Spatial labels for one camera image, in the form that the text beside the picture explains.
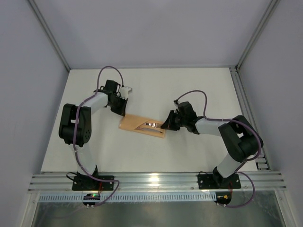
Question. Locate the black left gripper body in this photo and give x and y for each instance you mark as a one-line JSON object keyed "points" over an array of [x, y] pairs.
{"points": [[119, 104]]}

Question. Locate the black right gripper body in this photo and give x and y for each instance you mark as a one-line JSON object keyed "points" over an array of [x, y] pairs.
{"points": [[173, 120]]}

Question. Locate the peach cloth napkin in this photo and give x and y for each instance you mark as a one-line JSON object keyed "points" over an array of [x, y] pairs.
{"points": [[130, 122]]}

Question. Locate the pink-handled fork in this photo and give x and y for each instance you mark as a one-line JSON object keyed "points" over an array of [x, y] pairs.
{"points": [[153, 125]]}

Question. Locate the pink-handled table knife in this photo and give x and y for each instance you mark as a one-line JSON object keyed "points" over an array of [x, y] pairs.
{"points": [[149, 129]]}

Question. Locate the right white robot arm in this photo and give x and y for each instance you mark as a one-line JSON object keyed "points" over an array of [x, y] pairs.
{"points": [[241, 140]]}

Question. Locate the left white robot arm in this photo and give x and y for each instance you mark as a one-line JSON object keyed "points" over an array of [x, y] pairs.
{"points": [[76, 123]]}

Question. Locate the right controller board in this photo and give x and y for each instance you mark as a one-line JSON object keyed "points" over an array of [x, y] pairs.
{"points": [[223, 199]]}

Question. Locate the controller board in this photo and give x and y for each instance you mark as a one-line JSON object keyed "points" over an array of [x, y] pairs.
{"points": [[223, 199], [90, 200]]}

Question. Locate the left controller board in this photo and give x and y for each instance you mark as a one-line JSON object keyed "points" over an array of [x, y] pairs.
{"points": [[90, 200]]}

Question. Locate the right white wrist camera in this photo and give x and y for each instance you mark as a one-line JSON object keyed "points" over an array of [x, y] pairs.
{"points": [[176, 103]]}

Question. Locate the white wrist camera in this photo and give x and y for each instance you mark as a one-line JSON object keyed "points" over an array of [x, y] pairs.
{"points": [[124, 92], [176, 103]]}

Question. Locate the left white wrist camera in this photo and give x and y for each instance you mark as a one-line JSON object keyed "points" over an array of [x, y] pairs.
{"points": [[124, 92]]}

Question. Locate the aluminium mounting rail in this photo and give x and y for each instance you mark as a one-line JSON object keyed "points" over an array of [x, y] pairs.
{"points": [[152, 182]]}

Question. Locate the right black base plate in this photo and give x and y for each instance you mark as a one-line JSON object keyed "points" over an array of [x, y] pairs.
{"points": [[211, 181]]}

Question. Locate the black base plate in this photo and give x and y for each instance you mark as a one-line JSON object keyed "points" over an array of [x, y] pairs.
{"points": [[85, 183], [211, 181]]}

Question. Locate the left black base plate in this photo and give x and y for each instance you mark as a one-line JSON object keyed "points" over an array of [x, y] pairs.
{"points": [[85, 183]]}

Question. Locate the left aluminium frame post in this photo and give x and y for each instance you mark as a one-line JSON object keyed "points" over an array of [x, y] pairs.
{"points": [[46, 29]]}

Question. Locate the aluminium frame post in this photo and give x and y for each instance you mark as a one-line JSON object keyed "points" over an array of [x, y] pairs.
{"points": [[266, 16], [46, 29]]}

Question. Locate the right aluminium side rail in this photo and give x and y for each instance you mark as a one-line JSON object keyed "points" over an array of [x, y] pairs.
{"points": [[262, 161]]}

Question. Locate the slotted grey cable duct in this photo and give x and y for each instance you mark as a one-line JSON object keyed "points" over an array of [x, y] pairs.
{"points": [[132, 197]]}

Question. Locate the right aluminium frame post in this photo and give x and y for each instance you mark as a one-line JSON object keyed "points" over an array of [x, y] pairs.
{"points": [[266, 16]]}

